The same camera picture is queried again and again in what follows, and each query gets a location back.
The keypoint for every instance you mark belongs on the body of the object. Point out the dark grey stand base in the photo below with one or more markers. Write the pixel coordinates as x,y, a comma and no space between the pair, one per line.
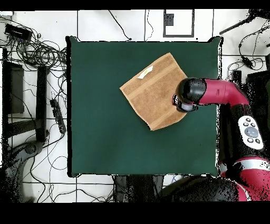
31,149

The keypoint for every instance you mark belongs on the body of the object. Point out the black tripod leg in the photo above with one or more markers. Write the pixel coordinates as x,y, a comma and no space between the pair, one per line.
234,26

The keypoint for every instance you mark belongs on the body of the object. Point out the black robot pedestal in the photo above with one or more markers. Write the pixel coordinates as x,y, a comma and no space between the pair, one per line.
139,188

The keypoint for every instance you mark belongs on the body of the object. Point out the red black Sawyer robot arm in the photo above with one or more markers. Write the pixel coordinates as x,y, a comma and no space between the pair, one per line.
223,93

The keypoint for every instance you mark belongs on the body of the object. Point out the tan terry towel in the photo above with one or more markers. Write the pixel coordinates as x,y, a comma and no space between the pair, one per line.
151,95

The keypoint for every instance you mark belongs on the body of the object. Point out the black power strip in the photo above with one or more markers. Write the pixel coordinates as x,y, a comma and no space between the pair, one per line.
58,116

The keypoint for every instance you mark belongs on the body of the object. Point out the black network switch box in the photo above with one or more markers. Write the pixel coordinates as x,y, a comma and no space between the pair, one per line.
18,31

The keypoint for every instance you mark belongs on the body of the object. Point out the grey square floor frame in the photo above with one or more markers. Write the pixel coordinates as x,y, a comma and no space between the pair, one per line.
168,20

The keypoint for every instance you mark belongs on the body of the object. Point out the dark green table cloth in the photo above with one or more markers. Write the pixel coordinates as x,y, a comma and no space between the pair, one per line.
105,126

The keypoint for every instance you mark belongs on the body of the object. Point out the black metal stand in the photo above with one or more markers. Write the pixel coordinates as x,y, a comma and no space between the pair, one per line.
258,84
41,95

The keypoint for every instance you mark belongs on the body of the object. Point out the black power adapter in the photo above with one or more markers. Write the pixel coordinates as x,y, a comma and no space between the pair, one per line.
247,62

